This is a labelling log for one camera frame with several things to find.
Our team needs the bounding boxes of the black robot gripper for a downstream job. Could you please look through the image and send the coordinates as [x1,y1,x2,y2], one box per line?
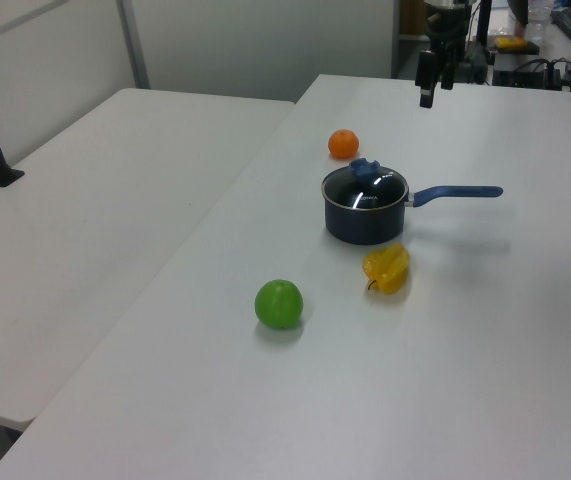
[414,0,469,109]

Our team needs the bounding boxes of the glass lid with blue knob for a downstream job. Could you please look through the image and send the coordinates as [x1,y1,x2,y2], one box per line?
[321,157,410,212]

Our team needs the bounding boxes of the black upright pole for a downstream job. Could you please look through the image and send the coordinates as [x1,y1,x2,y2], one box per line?
[474,0,495,52]

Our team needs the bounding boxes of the yellow box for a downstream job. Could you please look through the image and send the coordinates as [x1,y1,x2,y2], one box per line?
[494,35,528,52]

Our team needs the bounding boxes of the black electronics box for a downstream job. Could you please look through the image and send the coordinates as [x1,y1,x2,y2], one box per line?
[492,58,562,90]

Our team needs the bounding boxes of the orange mandarin fruit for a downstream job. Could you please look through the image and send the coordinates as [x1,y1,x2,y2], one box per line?
[327,128,360,160]

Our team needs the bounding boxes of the yellow starfruit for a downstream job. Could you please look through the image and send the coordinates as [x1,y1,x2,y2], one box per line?
[362,242,411,295]

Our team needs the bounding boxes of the green apple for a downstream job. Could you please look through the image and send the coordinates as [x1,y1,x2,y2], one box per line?
[254,278,305,331]

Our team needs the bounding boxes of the dark saucepan with blue handle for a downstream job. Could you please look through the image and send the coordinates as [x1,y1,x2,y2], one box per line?
[322,185,505,246]

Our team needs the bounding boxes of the grey partition frame post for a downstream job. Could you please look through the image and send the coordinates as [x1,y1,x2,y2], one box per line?
[116,0,152,92]

